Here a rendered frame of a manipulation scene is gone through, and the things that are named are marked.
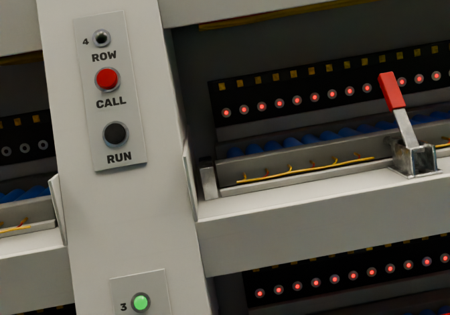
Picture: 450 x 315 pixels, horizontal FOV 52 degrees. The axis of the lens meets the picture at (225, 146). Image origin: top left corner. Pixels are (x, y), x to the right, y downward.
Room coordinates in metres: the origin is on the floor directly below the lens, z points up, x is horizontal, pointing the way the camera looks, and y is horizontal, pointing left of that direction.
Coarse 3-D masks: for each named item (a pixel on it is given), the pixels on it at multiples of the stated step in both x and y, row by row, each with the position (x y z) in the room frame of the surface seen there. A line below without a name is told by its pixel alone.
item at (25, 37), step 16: (0, 0) 0.34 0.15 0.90; (16, 0) 0.34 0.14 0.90; (32, 0) 0.35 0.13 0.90; (0, 16) 0.35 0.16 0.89; (16, 16) 0.35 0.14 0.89; (32, 16) 0.35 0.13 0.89; (0, 32) 0.35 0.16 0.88; (16, 32) 0.35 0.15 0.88; (32, 32) 0.35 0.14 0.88; (0, 48) 0.35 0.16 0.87; (16, 48) 0.36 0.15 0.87; (32, 48) 0.36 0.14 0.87; (0, 64) 0.47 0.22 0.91
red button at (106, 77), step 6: (102, 72) 0.34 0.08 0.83; (108, 72) 0.34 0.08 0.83; (114, 72) 0.34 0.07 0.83; (96, 78) 0.34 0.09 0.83; (102, 78) 0.34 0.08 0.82; (108, 78) 0.34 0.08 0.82; (114, 78) 0.34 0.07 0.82; (102, 84) 0.34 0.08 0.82; (108, 84) 0.34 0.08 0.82; (114, 84) 0.34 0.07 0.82
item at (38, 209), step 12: (0, 204) 0.40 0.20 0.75; (12, 204) 0.39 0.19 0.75; (24, 204) 0.39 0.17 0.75; (36, 204) 0.39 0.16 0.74; (48, 204) 0.39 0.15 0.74; (0, 216) 0.39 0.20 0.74; (12, 216) 0.39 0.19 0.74; (24, 216) 0.39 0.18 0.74; (36, 216) 0.39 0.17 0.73; (48, 216) 0.39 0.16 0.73; (0, 228) 0.39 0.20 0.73; (12, 228) 0.38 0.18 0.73; (24, 228) 0.38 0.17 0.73
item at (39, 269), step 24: (0, 168) 0.51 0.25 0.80; (24, 168) 0.51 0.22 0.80; (48, 168) 0.51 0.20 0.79; (0, 240) 0.38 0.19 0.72; (24, 240) 0.37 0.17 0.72; (48, 240) 0.36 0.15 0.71; (0, 264) 0.34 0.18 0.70; (24, 264) 0.35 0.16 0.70; (48, 264) 0.35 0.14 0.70; (0, 288) 0.35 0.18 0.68; (24, 288) 0.35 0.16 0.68; (48, 288) 0.35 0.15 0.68; (72, 288) 0.35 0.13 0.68; (0, 312) 0.35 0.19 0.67
